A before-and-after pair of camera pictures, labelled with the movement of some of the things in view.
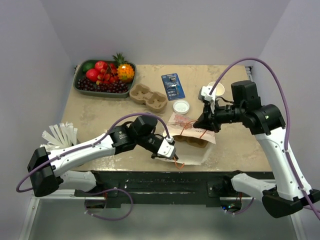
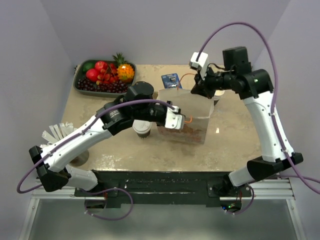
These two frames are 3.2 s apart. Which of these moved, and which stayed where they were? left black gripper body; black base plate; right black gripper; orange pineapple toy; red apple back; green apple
Moved: right black gripper; left black gripper body
Stayed: red apple back; orange pineapple toy; green apple; black base plate
